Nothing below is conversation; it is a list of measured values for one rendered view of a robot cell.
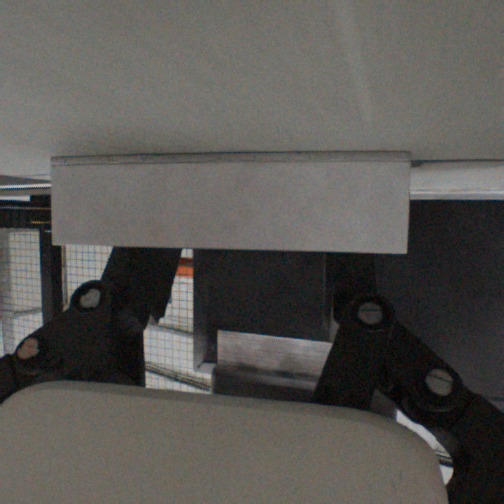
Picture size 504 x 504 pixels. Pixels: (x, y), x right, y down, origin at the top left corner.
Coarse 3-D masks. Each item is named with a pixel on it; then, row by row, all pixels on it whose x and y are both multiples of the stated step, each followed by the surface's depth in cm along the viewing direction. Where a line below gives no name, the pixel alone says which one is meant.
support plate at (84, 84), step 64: (0, 0) 3; (64, 0) 3; (128, 0) 3; (192, 0) 3; (256, 0) 3; (320, 0) 3; (384, 0) 2; (448, 0) 2; (0, 64) 4; (64, 64) 4; (128, 64) 4; (192, 64) 4; (256, 64) 4; (320, 64) 4; (384, 64) 4; (448, 64) 4; (0, 128) 6; (64, 128) 6; (128, 128) 6; (192, 128) 6; (256, 128) 6; (320, 128) 6; (384, 128) 6; (448, 128) 6
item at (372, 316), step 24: (360, 312) 9; (384, 312) 9; (336, 336) 9; (360, 336) 9; (384, 336) 9; (336, 360) 9; (360, 360) 9; (336, 384) 8; (360, 384) 8; (360, 408) 8
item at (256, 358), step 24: (240, 336) 22; (264, 336) 21; (240, 360) 22; (264, 360) 21; (288, 360) 21; (312, 360) 20; (216, 384) 21; (240, 384) 21; (264, 384) 21; (288, 384) 20; (312, 384) 20; (384, 408) 19
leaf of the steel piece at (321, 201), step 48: (96, 192) 9; (144, 192) 9; (192, 192) 9; (240, 192) 9; (288, 192) 8; (336, 192) 8; (384, 192) 8; (96, 240) 9; (144, 240) 9; (192, 240) 9; (240, 240) 9; (288, 240) 9; (336, 240) 8; (384, 240) 8
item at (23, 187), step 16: (0, 176) 59; (0, 192) 59; (16, 192) 58; (32, 192) 57; (48, 192) 56; (416, 192) 40; (432, 192) 40; (448, 192) 39; (464, 192) 39; (480, 192) 38; (496, 192) 38
